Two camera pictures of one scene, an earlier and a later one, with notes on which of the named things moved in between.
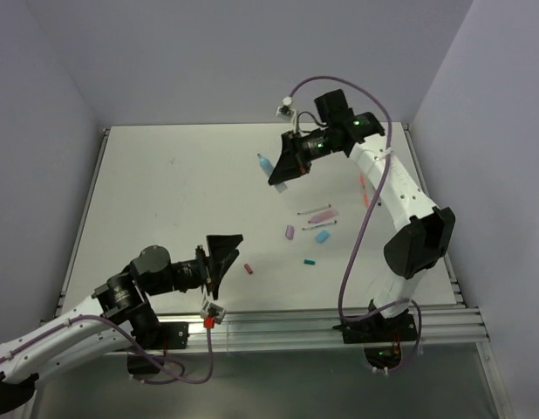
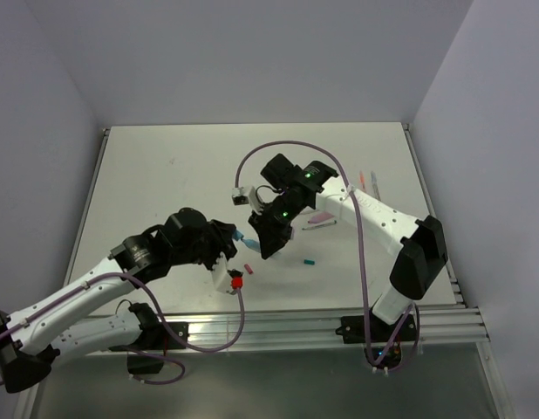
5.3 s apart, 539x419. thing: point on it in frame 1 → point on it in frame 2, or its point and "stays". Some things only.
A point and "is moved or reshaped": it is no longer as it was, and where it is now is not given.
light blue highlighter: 267,168 is moved or reshaped
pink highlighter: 324,216 stays
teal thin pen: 312,227 stays
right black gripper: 292,161 → 272,238
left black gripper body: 191,272 → 214,242
